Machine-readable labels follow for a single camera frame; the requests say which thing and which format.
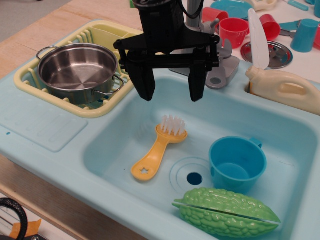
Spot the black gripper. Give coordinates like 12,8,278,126
113,0,220,102

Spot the yellow dish brush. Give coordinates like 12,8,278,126
131,115,188,182

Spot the grey toy fork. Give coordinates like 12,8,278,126
205,39,233,90

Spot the grey toy faucet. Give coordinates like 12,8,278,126
169,0,240,83

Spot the red cup left back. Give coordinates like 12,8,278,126
202,7,229,24

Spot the red cup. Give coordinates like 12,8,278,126
260,14,281,41
202,7,229,24
219,17,249,49

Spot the red cup front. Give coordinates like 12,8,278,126
219,17,249,49

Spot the light blue toy sink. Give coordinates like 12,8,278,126
0,58,320,240

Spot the blue plate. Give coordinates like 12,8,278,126
210,0,253,20

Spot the blue plastic cup in sink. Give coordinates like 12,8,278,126
208,136,267,194

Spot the red cup right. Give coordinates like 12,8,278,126
260,14,281,41

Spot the cream toy item back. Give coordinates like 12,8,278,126
249,0,277,11

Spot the cream detergent bottle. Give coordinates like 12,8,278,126
245,66,320,115

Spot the blue utensil back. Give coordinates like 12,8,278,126
279,20,301,31

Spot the blue cup right back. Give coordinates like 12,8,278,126
290,19,320,53

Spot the green bitter melon toy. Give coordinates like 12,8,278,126
172,187,281,238

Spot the orange tape piece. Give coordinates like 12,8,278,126
9,219,42,240

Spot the steel pot with handles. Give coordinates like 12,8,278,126
36,43,125,105

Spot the black braided cable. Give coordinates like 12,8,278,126
0,197,29,240

